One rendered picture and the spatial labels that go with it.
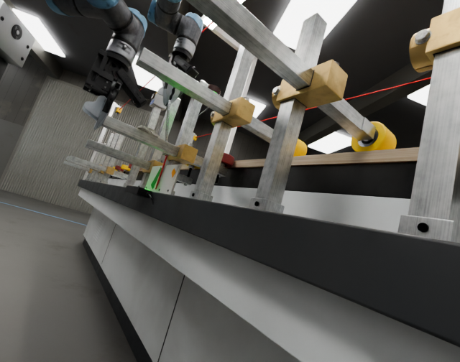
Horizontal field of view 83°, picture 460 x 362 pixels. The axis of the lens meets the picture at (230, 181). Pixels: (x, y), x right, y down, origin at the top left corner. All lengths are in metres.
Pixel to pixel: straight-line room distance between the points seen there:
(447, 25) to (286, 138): 0.25
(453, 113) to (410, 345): 0.24
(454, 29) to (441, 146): 0.14
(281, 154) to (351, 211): 0.22
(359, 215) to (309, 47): 0.35
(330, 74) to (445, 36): 0.15
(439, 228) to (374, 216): 0.28
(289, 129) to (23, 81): 8.39
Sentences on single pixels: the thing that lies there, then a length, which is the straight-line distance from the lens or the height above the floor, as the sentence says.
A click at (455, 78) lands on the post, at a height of 0.88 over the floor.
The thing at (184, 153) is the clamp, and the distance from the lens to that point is 0.84.
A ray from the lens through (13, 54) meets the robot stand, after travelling 0.90.
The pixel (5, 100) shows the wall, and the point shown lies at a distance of 8.67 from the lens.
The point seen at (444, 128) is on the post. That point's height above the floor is 0.82.
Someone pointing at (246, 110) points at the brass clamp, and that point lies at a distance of 0.67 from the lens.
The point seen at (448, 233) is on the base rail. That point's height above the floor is 0.71.
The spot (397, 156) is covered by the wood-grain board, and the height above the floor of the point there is 0.88.
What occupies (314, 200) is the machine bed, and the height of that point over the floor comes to 0.78.
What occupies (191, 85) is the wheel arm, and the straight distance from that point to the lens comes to 0.64.
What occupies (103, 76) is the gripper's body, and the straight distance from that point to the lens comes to 0.83.
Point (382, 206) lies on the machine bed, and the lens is 0.59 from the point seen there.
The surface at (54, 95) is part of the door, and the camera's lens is 8.24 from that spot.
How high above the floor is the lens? 0.66
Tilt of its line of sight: 10 degrees up
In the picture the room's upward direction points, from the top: 16 degrees clockwise
